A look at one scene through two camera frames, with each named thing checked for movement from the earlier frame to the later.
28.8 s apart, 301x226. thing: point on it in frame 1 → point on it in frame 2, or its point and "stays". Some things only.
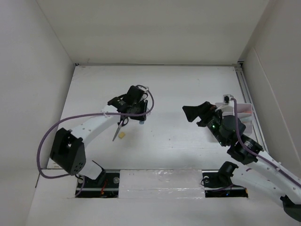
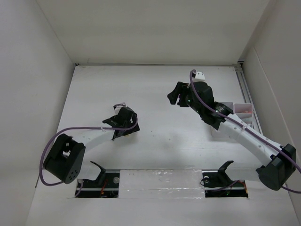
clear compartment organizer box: (244, 112) stays
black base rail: (106, 184) stays
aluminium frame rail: (258, 129) stays
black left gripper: (143, 103) → (130, 131)
